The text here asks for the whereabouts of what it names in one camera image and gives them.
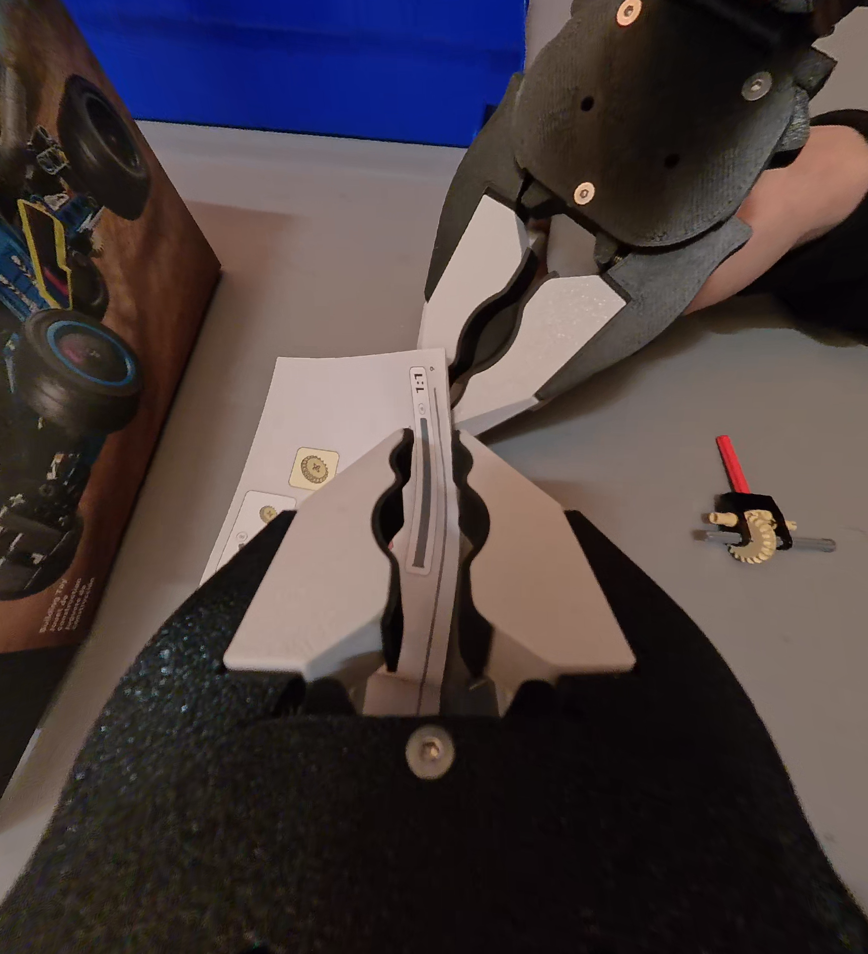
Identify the lego set cardboard box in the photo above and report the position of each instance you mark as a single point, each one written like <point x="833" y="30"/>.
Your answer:
<point x="68" y="373"/>

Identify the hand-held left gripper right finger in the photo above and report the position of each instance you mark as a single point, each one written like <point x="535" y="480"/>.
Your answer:
<point x="553" y="589"/>

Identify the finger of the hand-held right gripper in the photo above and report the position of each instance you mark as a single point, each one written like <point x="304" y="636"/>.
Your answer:
<point x="575" y="320"/>
<point x="471" y="253"/>

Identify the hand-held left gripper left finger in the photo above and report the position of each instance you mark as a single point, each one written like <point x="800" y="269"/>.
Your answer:
<point x="314" y="589"/>

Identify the instruction booklet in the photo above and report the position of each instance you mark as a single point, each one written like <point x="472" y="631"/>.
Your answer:
<point x="329" y="402"/>

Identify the person's right hand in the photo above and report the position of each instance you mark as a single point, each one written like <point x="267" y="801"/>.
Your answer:
<point x="799" y="216"/>

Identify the blue plastic bin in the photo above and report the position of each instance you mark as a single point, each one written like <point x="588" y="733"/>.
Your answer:
<point x="292" y="67"/>

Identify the grey lego axle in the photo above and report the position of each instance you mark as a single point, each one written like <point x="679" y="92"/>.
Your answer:
<point x="814" y="544"/>

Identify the black lego gear assembly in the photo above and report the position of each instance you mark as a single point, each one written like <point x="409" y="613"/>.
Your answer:
<point x="747" y="503"/>

